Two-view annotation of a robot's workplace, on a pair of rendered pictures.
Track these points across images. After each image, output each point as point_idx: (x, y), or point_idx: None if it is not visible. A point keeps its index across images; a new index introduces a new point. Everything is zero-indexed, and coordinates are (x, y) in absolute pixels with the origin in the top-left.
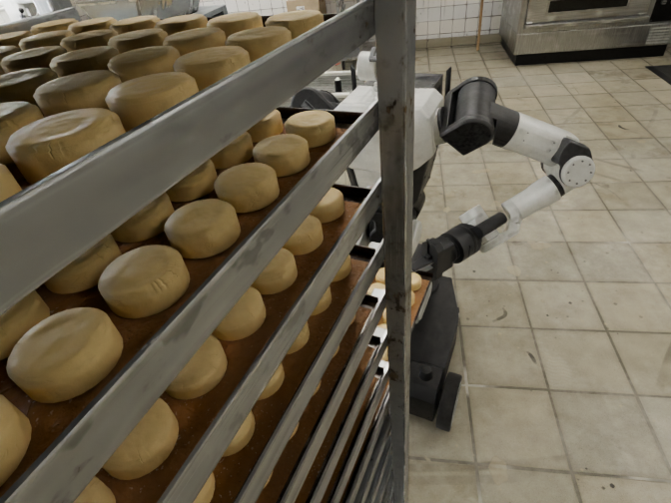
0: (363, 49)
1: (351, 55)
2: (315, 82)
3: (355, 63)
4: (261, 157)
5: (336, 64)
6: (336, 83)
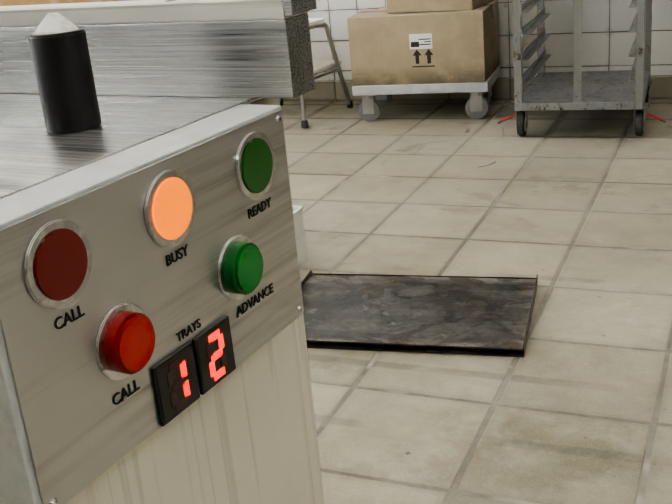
0: (590, 86)
1: (549, 98)
2: (12, 66)
3: (563, 122)
4: None
5: (503, 119)
6: (38, 54)
